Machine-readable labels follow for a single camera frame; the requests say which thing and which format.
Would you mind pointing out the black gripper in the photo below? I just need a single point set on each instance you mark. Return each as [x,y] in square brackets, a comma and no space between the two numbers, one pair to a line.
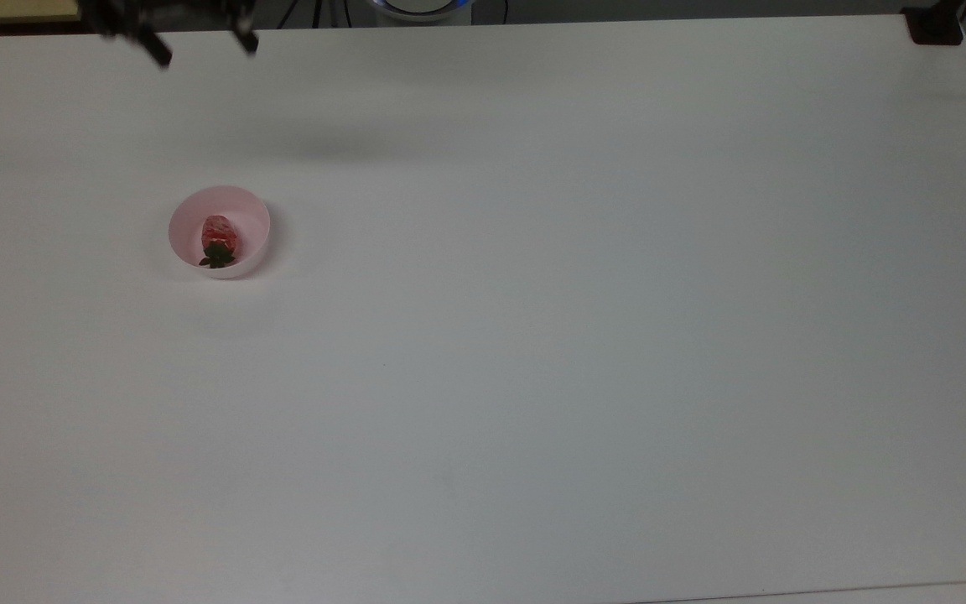
[164,10]

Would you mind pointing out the yellow wooden board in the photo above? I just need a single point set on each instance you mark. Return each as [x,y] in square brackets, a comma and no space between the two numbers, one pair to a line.
[9,10]

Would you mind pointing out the black tripod legs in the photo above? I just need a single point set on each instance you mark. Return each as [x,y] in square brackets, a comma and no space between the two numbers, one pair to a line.
[318,13]

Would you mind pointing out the black table clamp mount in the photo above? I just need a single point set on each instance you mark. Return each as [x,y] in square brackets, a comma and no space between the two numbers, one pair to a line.
[934,25]

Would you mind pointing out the pink plastic bowl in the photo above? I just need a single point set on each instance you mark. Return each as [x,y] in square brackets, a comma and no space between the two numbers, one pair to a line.
[252,220]

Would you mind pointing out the red strawberry with green leaves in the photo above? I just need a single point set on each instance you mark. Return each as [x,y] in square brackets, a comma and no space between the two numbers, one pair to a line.
[219,242]

